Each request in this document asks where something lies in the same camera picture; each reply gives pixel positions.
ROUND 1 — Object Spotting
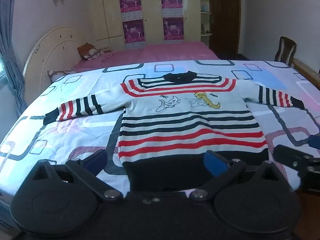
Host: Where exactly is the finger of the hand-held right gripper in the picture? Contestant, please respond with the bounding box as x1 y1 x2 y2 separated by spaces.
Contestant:
307 135 320 148
273 144 320 193

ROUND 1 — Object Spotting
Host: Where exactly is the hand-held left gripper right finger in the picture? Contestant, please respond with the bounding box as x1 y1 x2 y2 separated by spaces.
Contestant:
190 150 283 202

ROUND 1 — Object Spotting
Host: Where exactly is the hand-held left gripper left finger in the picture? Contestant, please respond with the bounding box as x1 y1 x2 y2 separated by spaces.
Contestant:
30 149 124 204

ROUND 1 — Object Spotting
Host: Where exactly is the striped cartoon sweater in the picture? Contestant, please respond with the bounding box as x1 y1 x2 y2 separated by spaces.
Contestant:
43 70 305 193

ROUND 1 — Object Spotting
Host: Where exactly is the white blanket with square print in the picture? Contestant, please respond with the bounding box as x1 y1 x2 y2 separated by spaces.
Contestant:
0 59 320 198

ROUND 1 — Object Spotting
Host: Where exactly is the white brown patterned pillow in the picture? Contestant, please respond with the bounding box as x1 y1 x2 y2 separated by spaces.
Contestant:
48 69 77 83

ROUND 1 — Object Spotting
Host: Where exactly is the dark wooden chair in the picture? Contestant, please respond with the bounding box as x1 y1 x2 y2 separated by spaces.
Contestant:
274 36 297 64

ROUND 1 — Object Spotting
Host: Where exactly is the orange patterned pillow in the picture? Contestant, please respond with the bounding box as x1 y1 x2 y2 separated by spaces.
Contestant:
77 42 104 61

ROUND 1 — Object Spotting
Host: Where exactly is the cream round headboard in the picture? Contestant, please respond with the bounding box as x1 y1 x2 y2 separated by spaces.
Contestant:
22 27 84 98

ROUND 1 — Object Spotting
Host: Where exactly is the pink bed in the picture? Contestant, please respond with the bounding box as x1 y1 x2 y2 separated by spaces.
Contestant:
74 42 220 73

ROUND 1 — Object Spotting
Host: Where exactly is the blue curtain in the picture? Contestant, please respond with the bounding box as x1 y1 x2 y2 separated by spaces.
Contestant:
0 0 28 117

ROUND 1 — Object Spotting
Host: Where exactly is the cream corner shelf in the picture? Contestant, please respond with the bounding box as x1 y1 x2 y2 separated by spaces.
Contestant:
199 0 213 47

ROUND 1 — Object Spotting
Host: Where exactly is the dark wooden door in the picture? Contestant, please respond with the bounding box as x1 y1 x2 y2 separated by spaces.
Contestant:
209 0 242 60

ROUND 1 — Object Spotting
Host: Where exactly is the cream wardrobe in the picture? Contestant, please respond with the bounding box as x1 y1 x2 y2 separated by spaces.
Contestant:
85 0 202 50

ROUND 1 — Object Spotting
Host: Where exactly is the wooden bed frame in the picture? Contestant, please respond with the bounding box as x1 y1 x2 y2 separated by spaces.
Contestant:
291 58 320 90

